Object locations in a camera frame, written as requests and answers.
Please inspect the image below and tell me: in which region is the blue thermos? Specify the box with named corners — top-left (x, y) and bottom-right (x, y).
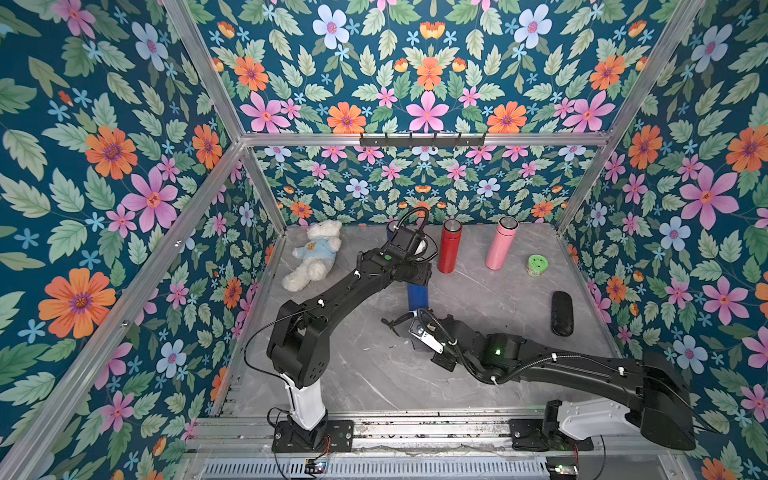
top-left (407, 283), bottom-right (429, 311)
top-left (386, 220), bottom-right (399, 238)

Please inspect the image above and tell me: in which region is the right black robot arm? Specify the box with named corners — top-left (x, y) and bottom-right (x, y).
top-left (382, 309), bottom-right (696, 451)

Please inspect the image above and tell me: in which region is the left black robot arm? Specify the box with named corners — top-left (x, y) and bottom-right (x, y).
top-left (267, 249), bottom-right (431, 433)

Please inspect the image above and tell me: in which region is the red thermos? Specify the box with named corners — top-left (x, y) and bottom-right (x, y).
top-left (438, 219), bottom-right (463, 274)

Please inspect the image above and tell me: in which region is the pink thermos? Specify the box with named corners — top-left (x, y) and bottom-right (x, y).
top-left (485, 216), bottom-right (519, 271)

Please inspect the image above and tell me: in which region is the white teddy bear toy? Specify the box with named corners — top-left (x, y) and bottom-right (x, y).
top-left (282, 220), bottom-right (342, 292)

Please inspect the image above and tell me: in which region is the black oval case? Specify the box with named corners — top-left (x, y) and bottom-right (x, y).
top-left (551, 291), bottom-right (574, 337)

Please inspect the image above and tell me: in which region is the green round lid container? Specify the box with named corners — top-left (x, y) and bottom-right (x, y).
top-left (526, 254), bottom-right (549, 277)

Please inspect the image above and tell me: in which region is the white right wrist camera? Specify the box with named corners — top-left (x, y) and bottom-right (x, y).
top-left (408, 319), bottom-right (444, 354)

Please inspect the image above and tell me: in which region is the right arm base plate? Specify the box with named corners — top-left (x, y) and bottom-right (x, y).
top-left (508, 419), bottom-right (595, 453)

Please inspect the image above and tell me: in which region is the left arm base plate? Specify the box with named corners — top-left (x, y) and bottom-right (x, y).
top-left (272, 419), bottom-right (354, 454)

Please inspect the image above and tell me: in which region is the black hook rail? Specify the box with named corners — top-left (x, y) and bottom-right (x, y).
top-left (358, 133), bottom-right (486, 149)

